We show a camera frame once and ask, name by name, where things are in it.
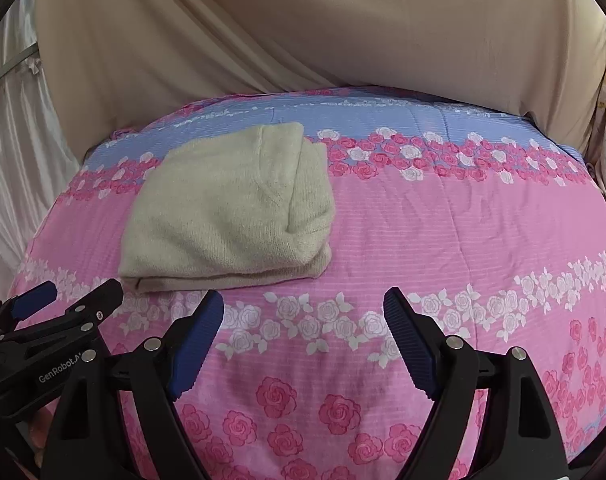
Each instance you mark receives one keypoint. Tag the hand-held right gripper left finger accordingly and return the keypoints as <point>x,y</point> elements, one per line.
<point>195,340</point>

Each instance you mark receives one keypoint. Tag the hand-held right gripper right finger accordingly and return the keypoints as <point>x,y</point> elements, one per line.
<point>408,335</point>

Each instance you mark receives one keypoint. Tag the beige cloth backdrop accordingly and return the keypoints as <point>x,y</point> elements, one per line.
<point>308,25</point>

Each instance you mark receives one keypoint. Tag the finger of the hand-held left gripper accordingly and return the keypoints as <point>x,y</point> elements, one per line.
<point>35,297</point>
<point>88,310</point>

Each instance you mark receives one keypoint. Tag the grey metal pole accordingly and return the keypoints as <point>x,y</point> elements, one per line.
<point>8,72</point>

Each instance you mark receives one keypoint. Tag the pink floral bedsheet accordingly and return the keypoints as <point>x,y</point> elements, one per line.
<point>408,240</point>

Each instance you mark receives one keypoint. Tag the white satin curtain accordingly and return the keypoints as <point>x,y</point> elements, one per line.
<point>28,160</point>

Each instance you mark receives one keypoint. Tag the cream knit sweater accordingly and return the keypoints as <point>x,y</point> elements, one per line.
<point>223,210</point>

